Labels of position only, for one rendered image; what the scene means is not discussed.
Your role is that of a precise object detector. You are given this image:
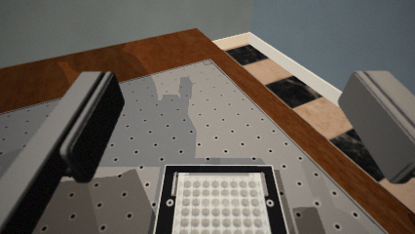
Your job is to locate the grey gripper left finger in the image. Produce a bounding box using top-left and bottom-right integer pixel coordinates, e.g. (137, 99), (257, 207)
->
(0, 71), (125, 234)

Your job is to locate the clear well plate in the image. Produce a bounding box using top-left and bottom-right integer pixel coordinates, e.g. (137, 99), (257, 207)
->
(171, 173), (272, 234)

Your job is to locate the light grey flat base plate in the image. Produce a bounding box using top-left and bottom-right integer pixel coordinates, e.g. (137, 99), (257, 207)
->
(0, 58), (389, 234)

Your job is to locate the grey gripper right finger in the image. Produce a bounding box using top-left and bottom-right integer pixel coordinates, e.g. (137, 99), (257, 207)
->
(338, 70), (415, 184)

